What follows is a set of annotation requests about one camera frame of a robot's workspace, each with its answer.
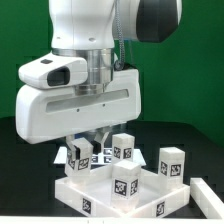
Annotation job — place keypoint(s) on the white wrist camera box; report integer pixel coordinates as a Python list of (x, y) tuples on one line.
[(52, 71)]

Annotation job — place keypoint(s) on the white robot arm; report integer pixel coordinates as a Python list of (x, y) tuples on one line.
[(82, 84)]

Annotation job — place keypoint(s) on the white marker sheet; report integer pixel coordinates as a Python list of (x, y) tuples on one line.
[(99, 159)]

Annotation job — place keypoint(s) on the white square table top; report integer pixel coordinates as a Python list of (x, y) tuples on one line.
[(101, 195)]

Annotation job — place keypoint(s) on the white obstacle bar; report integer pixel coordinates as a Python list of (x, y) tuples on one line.
[(208, 202)]

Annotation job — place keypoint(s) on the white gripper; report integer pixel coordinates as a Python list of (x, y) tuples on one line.
[(43, 115)]

